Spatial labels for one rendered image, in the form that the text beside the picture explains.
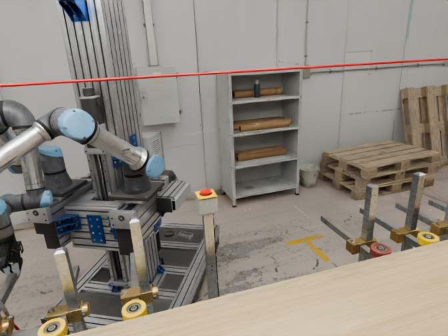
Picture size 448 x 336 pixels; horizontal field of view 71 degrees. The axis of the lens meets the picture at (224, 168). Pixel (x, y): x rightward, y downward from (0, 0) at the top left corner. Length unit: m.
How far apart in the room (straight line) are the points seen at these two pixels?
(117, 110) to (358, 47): 3.64
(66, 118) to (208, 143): 2.75
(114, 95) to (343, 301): 1.44
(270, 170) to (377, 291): 3.22
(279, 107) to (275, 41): 0.80
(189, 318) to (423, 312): 0.74
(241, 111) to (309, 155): 1.24
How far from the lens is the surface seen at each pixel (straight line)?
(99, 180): 1.94
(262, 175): 4.28
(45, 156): 1.93
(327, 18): 4.51
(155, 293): 1.29
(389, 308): 1.22
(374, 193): 1.50
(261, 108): 4.05
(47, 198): 1.59
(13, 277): 1.64
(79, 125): 1.32
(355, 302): 1.20
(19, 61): 3.76
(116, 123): 1.85
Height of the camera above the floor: 1.67
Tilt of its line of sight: 19 degrees down
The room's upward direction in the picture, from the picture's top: 3 degrees counter-clockwise
